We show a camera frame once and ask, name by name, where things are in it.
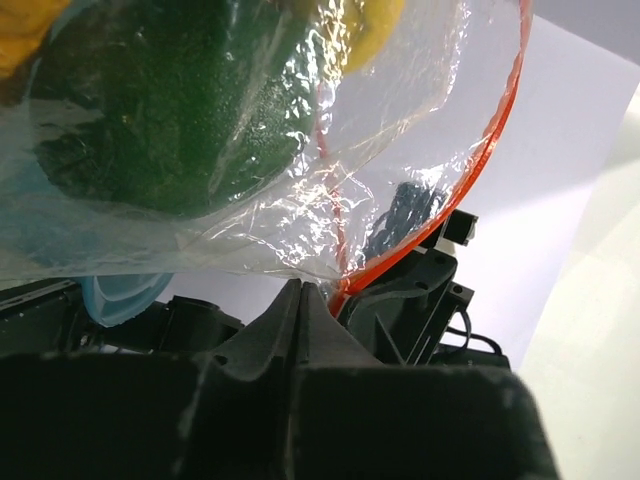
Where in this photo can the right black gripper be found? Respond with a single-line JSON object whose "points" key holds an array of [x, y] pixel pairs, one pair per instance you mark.
{"points": [[416, 314]]}

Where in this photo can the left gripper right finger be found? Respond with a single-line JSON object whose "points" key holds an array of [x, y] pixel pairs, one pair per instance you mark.
{"points": [[353, 417]]}

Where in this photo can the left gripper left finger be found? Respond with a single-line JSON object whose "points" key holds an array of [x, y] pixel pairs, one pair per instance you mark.
{"points": [[199, 414]]}

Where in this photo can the clear zip top bag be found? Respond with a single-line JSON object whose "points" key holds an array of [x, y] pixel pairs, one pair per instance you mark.
{"points": [[312, 139]]}

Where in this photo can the yellow corn cob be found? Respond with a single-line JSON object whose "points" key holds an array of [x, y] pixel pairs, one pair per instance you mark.
{"points": [[364, 29]]}

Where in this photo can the green lime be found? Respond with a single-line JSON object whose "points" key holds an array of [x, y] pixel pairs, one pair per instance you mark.
{"points": [[178, 107]]}

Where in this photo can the yellow pear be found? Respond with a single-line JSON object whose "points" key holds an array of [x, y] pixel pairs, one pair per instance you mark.
{"points": [[24, 24]]}

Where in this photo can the teal plastic food tray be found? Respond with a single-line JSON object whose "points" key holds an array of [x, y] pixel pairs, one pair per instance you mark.
{"points": [[111, 300]]}

